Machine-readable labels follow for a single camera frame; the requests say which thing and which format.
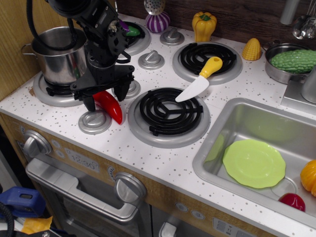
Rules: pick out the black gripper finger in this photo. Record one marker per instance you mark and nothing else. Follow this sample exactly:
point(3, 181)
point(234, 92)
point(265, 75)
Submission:
point(121, 90)
point(89, 102)

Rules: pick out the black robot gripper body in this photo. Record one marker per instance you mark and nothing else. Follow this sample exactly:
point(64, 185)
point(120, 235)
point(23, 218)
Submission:
point(98, 77)

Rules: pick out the red toy chili pepper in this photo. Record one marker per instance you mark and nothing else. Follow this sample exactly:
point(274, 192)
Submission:
point(109, 104)

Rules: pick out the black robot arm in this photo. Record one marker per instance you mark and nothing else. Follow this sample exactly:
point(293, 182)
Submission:
point(106, 41)

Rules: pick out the stainless steel pot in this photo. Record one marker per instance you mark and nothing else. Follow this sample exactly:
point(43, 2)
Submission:
point(59, 67)

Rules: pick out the yellow toy bell pepper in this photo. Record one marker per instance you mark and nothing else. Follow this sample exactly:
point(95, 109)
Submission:
point(204, 25)

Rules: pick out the small steel pan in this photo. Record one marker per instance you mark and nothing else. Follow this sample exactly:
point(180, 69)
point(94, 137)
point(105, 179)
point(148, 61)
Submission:
point(272, 49)

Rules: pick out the grey stove knob middle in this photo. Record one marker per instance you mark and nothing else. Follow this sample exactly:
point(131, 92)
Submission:
point(134, 89)

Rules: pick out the grey stove knob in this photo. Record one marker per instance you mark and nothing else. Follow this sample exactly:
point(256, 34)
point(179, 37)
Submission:
point(151, 61)
point(95, 122)
point(134, 89)
point(172, 37)

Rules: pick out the grey stove knob front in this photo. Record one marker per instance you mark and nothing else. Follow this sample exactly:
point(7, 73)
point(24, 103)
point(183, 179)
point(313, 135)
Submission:
point(95, 122)

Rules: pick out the front left stove burner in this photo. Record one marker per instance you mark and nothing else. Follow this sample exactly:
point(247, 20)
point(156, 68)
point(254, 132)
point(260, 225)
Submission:
point(39, 88)

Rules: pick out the front right stove burner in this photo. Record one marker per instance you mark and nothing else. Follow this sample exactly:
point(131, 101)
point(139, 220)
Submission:
point(156, 119)

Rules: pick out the grey stove knob upper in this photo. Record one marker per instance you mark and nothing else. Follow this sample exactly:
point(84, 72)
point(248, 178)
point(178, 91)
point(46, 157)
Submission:
point(151, 61)

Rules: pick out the back left stove burner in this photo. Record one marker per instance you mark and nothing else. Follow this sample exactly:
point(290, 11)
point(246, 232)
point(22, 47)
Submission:
point(139, 43)

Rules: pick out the purple toy eggplant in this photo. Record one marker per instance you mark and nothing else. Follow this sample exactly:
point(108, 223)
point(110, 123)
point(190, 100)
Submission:
point(129, 30)

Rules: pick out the grey oven dial left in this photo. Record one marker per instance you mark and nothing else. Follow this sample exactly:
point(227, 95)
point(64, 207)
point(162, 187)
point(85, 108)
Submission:
point(35, 144)

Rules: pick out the grey oven dial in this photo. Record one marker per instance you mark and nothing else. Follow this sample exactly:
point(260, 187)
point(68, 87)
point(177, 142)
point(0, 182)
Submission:
point(35, 144)
point(128, 188)

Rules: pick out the grey stove knob back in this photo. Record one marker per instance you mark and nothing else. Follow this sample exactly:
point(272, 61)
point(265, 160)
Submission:
point(172, 37)

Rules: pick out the purple white striped holder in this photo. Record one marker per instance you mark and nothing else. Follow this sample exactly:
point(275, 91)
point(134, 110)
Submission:
point(157, 23)

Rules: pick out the metal slotted spoon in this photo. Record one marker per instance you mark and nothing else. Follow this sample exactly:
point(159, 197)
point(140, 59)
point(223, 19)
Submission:
point(154, 7)

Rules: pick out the grey oven dial right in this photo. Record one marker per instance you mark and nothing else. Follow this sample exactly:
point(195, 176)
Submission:
point(128, 188)

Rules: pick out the stainless steel sink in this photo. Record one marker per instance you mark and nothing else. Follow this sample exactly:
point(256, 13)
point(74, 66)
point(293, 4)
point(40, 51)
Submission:
point(294, 136)

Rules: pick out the blue clamp tool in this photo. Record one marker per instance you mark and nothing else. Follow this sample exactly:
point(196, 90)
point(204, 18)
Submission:
point(24, 202)

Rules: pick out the yellow toy corn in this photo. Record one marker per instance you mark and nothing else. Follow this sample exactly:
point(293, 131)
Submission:
point(252, 50)

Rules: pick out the yellow cloth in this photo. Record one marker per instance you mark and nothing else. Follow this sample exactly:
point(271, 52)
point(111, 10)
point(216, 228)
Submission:
point(35, 225)

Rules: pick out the light green plastic plate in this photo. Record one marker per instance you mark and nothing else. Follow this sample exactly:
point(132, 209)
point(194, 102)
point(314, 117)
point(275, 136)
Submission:
point(254, 163)

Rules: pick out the green toy bitter gourd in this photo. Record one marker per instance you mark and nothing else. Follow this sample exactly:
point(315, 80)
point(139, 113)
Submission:
point(300, 61)

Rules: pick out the hanging metal utensils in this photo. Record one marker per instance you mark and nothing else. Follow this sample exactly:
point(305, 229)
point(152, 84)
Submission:
point(305, 26)

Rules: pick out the red toy tomato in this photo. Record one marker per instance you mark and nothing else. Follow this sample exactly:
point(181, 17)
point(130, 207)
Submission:
point(293, 200)

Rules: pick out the orange toy pumpkin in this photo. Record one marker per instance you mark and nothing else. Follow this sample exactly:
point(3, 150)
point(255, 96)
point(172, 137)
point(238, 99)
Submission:
point(308, 177)

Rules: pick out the toy knife yellow handle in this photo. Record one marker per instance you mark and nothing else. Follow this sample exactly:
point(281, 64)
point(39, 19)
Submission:
point(201, 83)

